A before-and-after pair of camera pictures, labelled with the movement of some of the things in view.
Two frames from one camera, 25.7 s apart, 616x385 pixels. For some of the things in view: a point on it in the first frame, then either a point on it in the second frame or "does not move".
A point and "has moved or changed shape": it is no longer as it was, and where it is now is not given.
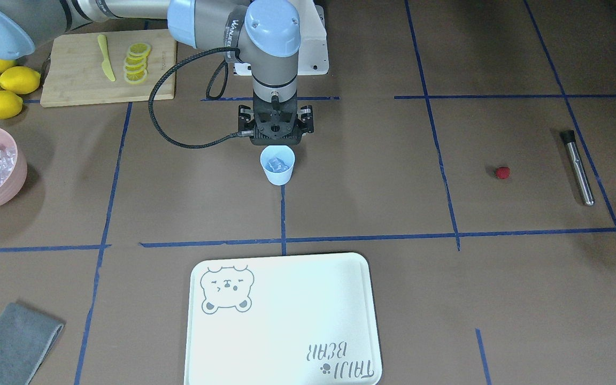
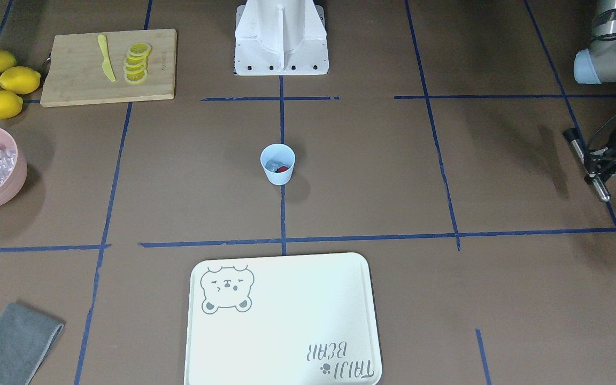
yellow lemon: (19, 79) does not move
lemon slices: (136, 69) does not move
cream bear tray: (298, 320) does not move
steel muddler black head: (568, 138) has moved or changed shape
